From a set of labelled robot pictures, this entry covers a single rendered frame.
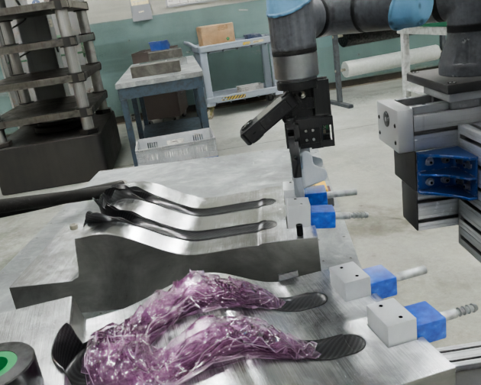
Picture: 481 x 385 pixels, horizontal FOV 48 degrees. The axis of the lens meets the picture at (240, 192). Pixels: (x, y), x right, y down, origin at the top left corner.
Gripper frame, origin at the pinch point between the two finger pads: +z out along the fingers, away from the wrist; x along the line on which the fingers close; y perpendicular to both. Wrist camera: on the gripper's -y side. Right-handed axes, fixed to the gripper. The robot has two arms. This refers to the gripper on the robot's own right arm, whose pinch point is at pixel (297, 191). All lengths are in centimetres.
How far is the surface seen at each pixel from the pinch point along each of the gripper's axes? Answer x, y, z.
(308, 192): -1.2, 2.1, -0.1
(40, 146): 337, -202, 53
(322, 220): -12.8, 3.3, 0.8
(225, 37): 573, -52, -3
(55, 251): -5.1, -44.9, 4.3
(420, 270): -25.5, 15.0, 4.5
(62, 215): 32, -59, 10
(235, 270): -17.7, -11.2, 5.6
